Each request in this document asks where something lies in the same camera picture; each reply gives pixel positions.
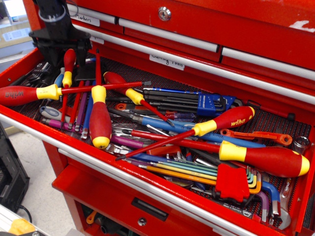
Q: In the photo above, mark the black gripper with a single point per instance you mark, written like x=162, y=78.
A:
x=59, y=33

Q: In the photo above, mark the small red yellow screwdriver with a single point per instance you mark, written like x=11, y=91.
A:
x=69, y=63

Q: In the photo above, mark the black holder coloured hex keys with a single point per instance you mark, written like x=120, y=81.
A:
x=82, y=107

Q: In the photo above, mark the blue white precision screwdriver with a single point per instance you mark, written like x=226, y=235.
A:
x=58, y=82

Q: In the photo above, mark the white markers label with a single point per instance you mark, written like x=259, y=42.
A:
x=84, y=18

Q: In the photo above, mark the black torx key set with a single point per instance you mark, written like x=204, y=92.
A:
x=42, y=75

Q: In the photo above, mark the large wiha screwdriver left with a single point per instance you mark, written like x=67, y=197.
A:
x=20, y=95

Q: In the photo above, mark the red yellow phillips screwdriver upright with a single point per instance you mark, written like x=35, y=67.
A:
x=100, y=122

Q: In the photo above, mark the orange black utility knife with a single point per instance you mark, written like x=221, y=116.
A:
x=132, y=108

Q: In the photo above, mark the white cutting tools label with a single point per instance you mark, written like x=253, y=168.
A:
x=167, y=62

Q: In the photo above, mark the chrome cabinet lock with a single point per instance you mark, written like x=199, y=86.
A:
x=164, y=13

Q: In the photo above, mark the clear blue small screwdriver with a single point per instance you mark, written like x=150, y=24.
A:
x=184, y=117

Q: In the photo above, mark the black box on floor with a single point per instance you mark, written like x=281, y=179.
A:
x=14, y=180

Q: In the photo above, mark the red tool chest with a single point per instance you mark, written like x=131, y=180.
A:
x=254, y=26

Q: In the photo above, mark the blue hex key set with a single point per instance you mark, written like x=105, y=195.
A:
x=197, y=102

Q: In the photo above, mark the wiha screwdriver centre right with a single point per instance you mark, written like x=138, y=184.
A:
x=231, y=118

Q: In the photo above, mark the red holder rainbow hex keys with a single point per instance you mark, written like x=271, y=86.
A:
x=231, y=184

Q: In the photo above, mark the open red drawer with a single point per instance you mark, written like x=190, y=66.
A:
x=281, y=88

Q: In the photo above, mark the orange flat wrench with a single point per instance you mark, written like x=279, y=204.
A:
x=283, y=139

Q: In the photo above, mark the big red yellow screwdriver right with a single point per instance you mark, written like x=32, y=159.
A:
x=278, y=161

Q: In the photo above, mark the chrome socket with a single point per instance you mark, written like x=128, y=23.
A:
x=301, y=144

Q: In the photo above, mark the silver adjustable wrench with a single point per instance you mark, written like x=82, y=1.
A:
x=284, y=220

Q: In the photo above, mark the grey blue handle tool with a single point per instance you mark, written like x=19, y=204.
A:
x=50, y=113

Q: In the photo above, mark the magenta handled tool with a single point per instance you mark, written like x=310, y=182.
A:
x=118, y=136

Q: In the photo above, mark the blue handled long tool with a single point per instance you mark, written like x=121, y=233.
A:
x=180, y=127

